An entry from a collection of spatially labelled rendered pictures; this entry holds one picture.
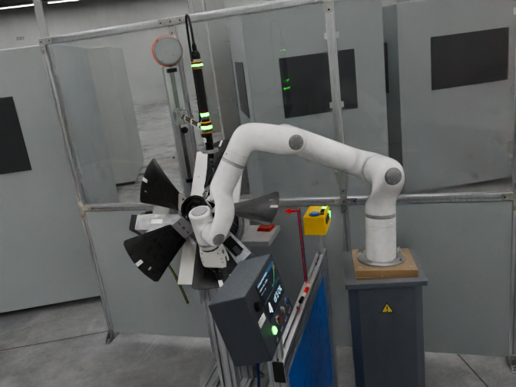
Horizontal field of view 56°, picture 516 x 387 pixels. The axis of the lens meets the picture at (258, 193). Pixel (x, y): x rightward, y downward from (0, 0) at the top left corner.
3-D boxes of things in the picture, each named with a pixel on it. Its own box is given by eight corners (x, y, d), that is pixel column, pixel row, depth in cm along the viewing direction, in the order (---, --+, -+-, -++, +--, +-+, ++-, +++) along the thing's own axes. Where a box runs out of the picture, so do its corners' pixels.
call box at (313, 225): (311, 225, 239) (309, 205, 236) (331, 225, 236) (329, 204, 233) (305, 238, 224) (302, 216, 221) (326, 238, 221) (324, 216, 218)
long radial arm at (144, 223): (201, 221, 234) (191, 213, 224) (199, 236, 231) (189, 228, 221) (148, 222, 243) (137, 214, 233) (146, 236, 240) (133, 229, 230)
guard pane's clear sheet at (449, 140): (85, 204, 318) (47, 44, 289) (512, 191, 241) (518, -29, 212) (84, 204, 317) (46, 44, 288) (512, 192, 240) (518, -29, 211)
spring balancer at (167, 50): (153, 68, 258) (155, 68, 252) (148, 37, 253) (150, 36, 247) (183, 64, 262) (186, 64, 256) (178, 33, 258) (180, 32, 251)
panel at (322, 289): (331, 379, 256) (320, 266, 237) (334, 379, 255) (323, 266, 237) (300, 523, 181) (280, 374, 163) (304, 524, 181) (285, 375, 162)
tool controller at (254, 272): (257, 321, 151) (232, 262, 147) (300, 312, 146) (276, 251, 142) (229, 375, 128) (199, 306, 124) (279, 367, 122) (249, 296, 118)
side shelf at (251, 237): (222, 229, 288) (221, 225, 287) (280, 229, 277) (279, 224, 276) (206, 246, 266) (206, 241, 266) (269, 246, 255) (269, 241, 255)
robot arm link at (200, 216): (223, 239, 182) (212, 229, 188) (215, 210, 174) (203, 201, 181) (204, 249, 178) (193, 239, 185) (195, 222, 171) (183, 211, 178)
